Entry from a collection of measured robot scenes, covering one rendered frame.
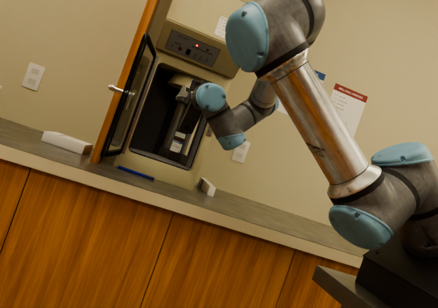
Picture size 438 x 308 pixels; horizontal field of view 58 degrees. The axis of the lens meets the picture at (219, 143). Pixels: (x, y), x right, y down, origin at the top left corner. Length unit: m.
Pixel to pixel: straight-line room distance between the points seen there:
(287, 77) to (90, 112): 1.34
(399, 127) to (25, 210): 1.94
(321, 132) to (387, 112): 1.66
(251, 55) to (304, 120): 0.16
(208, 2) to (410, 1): 1.32
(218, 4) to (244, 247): 0.91
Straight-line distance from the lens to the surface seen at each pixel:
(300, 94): 0.76
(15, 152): 1.27
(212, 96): 1.04
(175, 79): 1.60
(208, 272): 1.38
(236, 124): 1.09
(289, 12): 0.77
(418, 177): 0.90
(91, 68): 1.98
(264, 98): 1.07
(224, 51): 1.50
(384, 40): 2.43
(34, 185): 1.30
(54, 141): 1.60
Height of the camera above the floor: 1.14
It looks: 1 degrees up
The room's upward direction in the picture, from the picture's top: 20 degrees clockwise
